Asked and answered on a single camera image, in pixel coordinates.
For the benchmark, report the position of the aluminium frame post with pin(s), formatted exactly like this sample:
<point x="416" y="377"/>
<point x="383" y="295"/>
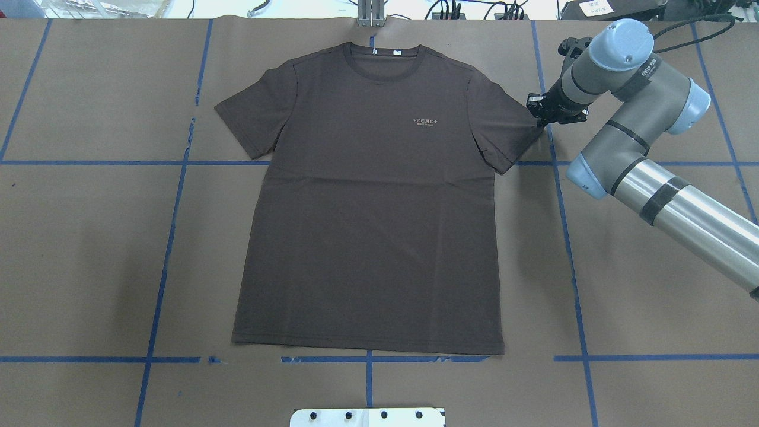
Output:
<point x="371" y="13"/>

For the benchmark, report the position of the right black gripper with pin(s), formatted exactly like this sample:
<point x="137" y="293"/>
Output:
<point x="556" y="101"/>

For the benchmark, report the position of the dark brown t-shirt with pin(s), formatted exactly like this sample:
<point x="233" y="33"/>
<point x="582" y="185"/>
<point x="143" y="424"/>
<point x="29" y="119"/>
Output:
<point x="375" y="224"/>

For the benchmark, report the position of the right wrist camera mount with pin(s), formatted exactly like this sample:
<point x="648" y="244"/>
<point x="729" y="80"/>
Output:
<point x="571" y="48"/>

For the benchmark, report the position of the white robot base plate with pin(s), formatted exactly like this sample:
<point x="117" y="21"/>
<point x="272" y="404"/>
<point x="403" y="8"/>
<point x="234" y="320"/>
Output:
<point x="388" y="416"/>

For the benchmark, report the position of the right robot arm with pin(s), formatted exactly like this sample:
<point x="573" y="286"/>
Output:
<point x="655" y="99"/>

